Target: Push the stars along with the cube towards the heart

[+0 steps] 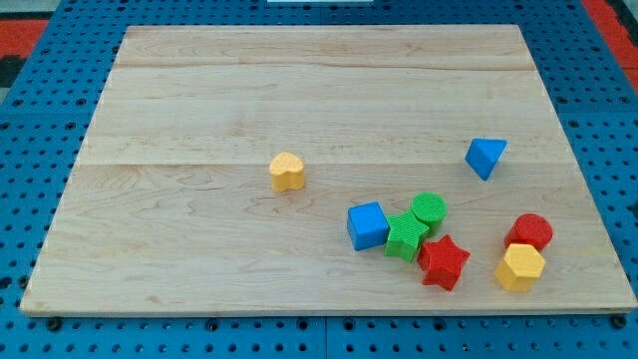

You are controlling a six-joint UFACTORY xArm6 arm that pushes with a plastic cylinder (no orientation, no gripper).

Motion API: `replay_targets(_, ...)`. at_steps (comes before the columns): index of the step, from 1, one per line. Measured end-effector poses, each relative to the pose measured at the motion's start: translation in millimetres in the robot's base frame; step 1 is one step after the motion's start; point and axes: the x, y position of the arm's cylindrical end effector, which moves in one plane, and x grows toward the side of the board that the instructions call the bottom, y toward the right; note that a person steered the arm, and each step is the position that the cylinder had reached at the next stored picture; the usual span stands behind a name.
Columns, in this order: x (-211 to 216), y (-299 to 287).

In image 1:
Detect yellow heart block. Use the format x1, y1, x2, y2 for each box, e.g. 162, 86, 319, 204
269, 152, 305, 192

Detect blue cube block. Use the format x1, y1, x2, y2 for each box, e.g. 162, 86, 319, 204
347, 201, 390, 251

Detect wooden board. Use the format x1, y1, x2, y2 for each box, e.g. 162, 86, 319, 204
20, 25, 637, 317

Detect green star block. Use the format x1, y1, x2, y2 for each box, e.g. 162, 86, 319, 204
384, 209, 430, 263

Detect green cylinder block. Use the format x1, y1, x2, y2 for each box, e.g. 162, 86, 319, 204
411, 191, 448, 237

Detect red star block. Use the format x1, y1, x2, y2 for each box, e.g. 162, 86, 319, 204
418, 234, 471, 291

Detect blue triangle block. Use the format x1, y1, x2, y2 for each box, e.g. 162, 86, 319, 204
465, 138, 507, 181

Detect red cylinder block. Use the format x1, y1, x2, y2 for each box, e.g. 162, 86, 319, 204
503, 213, 554, 251

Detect yellow hexagon block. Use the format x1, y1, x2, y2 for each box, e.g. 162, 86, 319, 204
494, 243, 546, 292

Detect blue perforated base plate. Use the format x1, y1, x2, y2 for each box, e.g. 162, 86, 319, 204
1, 0, 637, 358

